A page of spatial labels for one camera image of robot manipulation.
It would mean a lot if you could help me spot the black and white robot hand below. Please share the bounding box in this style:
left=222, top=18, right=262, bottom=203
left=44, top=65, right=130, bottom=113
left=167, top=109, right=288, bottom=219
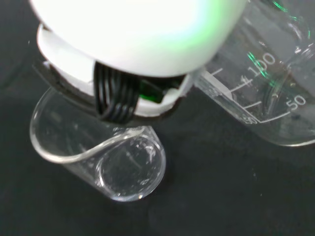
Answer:
left=28, top=0, right=250, bottom=123

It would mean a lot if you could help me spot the small clear glass beaker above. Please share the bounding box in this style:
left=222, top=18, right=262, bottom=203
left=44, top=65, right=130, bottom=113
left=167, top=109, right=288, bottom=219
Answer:
left=30, top=86, right=166, bottom=203

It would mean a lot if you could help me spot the black bench cloth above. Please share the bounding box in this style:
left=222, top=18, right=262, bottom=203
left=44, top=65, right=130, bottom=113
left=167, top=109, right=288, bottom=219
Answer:
left=0, top=0, right=315, bottom=236

